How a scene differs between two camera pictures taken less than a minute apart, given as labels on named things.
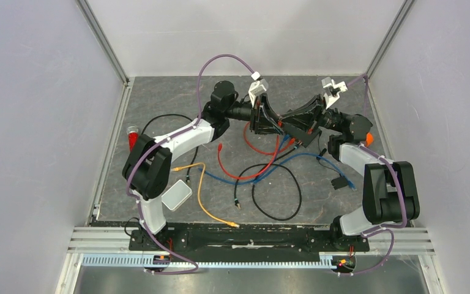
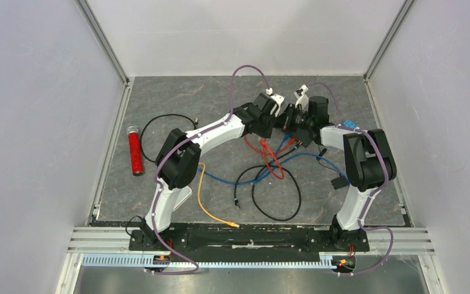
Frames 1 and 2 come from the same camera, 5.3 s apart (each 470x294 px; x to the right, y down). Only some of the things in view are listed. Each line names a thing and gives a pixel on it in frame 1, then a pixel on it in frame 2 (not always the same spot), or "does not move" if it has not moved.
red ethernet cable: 290,141 does not move
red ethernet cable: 223,168 → 264,145
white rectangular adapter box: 175,196 does not move
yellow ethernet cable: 178,168 does not move
